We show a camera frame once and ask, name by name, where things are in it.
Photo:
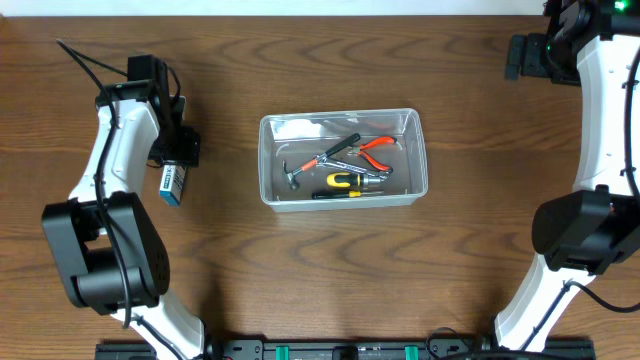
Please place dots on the clear plastic container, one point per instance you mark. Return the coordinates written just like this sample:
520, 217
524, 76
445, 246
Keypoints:
297, 138

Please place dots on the small black red hammer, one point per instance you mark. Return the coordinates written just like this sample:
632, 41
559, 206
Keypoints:
291, 175

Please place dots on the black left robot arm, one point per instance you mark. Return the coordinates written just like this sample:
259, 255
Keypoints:
108, 253

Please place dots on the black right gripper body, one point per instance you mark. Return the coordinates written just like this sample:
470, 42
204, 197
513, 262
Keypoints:
536, 60

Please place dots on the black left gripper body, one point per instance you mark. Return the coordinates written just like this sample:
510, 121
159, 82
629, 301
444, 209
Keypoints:
176, 145

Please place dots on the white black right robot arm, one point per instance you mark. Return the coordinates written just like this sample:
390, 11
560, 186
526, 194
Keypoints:
593, 45

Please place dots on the black mounting rail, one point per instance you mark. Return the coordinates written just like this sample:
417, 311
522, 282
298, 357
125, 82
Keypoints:
439, 348

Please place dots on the blue white screwdriver box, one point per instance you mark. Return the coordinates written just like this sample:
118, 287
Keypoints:
172, 184

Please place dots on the red handled pliers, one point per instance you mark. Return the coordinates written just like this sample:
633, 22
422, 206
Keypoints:
367, 152

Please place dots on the stubby yellow black screwdriver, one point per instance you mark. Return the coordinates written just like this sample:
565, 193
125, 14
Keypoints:
347, 180

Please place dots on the slim black yellow screwdriver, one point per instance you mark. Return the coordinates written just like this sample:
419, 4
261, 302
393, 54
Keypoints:
343, 194

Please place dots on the silver combination wrench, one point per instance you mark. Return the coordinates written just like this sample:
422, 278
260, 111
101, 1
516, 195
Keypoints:
360, 167

